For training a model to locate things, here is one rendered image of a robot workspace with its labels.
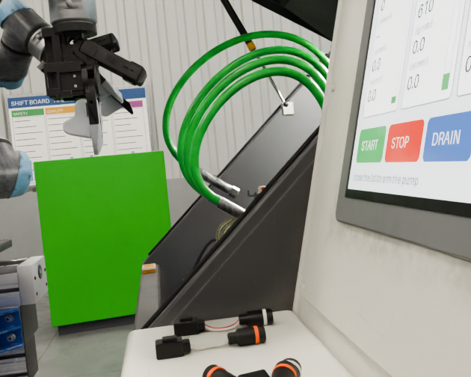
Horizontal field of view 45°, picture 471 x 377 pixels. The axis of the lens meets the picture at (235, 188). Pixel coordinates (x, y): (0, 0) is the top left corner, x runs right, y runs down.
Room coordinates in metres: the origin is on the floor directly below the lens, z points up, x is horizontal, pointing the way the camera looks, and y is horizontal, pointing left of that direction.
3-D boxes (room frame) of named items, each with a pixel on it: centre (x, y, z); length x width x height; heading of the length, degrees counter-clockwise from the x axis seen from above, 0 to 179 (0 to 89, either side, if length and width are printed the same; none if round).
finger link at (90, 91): (0.94, 0.22, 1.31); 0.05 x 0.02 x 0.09; 8
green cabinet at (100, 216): (4.69, 1.09, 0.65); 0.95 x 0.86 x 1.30; 104
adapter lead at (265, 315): (0.70, 0.03, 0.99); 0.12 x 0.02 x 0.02; 94
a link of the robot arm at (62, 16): (0.96, 0.24, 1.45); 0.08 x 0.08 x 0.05
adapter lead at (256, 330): (0.63, 0.04, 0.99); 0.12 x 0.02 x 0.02; 98
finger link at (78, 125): (0.94, 0.24, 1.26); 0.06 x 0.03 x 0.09; 98
